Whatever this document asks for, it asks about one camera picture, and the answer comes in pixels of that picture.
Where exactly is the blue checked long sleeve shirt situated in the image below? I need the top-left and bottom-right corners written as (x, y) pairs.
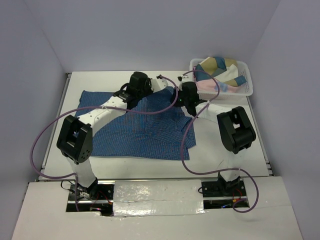
top-left (91, 86), bottom-right (196, 161)

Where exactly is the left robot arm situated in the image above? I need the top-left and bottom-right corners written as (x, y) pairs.
top-left (56, 71), bottom-right (156, 199)

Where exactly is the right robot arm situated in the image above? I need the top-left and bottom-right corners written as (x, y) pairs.
top-left (170, 81), bottom-right (256, 196)

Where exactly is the pink shirt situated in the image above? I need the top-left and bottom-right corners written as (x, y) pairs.
top-left (193, 64), bottom-right (247, 93)

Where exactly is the teal tan patterned shirt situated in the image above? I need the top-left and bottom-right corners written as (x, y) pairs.
top-left (193, 57), bottom-right (247, 87)

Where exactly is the white plastic laundry basket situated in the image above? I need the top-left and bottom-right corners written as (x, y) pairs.
top-left (189, 56), bottom-right (253, 99)

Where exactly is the silver foil tape panel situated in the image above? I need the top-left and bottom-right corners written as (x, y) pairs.
top-left (112, 179), bottom-right (205, 217)

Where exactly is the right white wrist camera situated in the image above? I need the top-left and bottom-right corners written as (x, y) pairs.
top-left (177, 75), bottom-right (193, 89)

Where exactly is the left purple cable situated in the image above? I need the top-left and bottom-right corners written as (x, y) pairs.
top-left (29, 74), bottom-right (180, 212)

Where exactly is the purple cable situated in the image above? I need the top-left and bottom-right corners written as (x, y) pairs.
top-left (29, 74), bottom-right (180, 212)
top-left (179, 69), bottom-right (260, 214)

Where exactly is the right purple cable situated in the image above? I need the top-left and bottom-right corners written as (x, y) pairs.
top-left (179, 69), bottom-right (260, 214)

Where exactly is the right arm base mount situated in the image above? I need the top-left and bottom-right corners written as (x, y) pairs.
top-left (198, 180), bottom-right (249, 210)

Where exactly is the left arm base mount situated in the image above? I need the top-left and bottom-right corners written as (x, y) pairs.
top-left (60, 180), bottom-right (115, 217)

